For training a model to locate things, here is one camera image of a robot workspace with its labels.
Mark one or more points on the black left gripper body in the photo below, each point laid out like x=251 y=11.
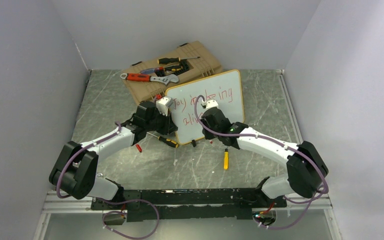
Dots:
x=160 y=123

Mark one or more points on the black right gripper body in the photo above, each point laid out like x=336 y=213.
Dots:
x=208 y=133

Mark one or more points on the red marker cap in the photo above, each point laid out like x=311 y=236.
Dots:
x=139 y=148

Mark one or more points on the yellow-framed whiteboard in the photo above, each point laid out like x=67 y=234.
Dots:
x=225 y=88

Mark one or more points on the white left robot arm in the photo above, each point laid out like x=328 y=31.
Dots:
x=74 y=173

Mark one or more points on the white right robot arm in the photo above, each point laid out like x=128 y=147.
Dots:
x=305 y=170

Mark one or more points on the black orange screwdriver on table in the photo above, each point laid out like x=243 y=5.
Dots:
x=167 y=141

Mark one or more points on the blue red screwdriver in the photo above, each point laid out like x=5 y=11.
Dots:
x=152 y=70

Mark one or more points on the black yellow tool in toolbox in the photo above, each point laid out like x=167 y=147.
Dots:
x=178 y=69

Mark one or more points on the black yellow screwdriver on toolbox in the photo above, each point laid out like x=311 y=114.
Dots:
x=169 y=60

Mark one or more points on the tan plastic toolbox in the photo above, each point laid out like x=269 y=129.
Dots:
x=188 y=62

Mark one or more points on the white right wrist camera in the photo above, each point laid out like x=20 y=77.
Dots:
x=209 y=104

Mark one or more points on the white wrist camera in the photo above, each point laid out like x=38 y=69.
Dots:
x=209 y=104
x=163 y=104

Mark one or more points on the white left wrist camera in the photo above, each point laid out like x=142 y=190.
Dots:
x=163 y=104

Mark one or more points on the yellow handle screwdriver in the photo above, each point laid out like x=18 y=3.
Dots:
x=226 y=159

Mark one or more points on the red handle adjustable wrench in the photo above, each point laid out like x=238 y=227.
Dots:
x=137 y=77

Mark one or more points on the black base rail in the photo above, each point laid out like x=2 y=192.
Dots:
x=174 y=204

